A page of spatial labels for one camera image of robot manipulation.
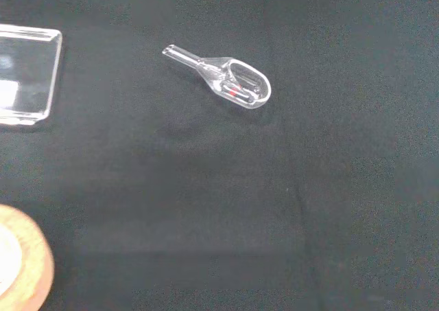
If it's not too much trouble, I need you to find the clear glass weighing funnel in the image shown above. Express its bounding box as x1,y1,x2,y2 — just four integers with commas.
161,44,272,111

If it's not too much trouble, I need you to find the clear acrylic funnel stand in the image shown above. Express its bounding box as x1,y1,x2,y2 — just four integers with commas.
0,23,64,126

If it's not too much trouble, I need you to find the black bench cloth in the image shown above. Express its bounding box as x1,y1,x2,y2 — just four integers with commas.
0,0,439,311

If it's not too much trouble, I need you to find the cork flask ring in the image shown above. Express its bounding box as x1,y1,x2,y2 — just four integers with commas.
0,203,56,311

